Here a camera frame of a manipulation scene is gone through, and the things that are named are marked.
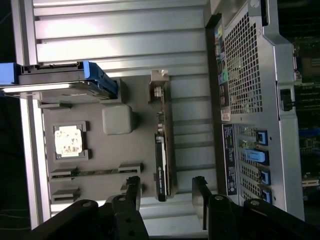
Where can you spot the black chassis switch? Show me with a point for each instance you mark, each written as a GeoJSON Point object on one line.
{"type": "Point", "coordinates": [286, 100]}

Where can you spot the hard disk with blue carrier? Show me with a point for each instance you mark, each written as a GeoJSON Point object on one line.
{"type": "Point", "coordinates": [62, 90]}

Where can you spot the silver CPU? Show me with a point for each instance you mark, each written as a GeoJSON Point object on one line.
{"type": "Point", "coordinates": [67, 142]}

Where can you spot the green motherboard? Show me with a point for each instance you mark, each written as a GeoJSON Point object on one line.
{"type": "Point", "coordinates": [310, 145]}

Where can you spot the grey parts rack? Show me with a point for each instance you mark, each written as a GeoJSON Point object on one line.
{"type": "Point", "coordinates": [112, 150]}

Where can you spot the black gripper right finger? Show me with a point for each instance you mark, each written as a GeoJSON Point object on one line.
{"type": "Point", "coordinates": [220, 217]}

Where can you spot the open black PC case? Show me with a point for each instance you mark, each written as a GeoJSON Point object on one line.
{"type": "Point", "coordinates": [268, 42]}

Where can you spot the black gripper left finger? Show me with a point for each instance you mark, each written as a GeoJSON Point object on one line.
{"type": "Point", "coordinates": [127, 215]}

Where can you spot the blue card retention clip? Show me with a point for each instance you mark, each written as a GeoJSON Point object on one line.
{"type": "Point", "coordinates": [265, 178]}
{"type": "Point", "coordinates": [256, 157]}
{"type": "Point", "coordinates": [263, 138]}
{"type": "Point", "coordinates": [268, 196]}

